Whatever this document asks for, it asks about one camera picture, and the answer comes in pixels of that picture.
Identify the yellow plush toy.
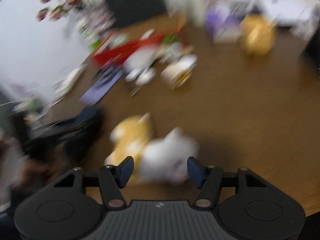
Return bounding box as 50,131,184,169
104,113,153,166

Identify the white plush toy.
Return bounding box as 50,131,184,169
138,127,200,185

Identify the purple fabric pouch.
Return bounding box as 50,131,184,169
80,66,124,105

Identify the white square gold-trim box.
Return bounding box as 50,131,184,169
161,54,198,89

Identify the white power bank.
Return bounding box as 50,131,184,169
54,63,87,99

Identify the red cardboard box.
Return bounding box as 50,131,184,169
90,29,181,67

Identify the yellow mug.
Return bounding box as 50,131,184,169
240,14,276,56

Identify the purple tissue pack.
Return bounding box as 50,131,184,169
204,3,241,44

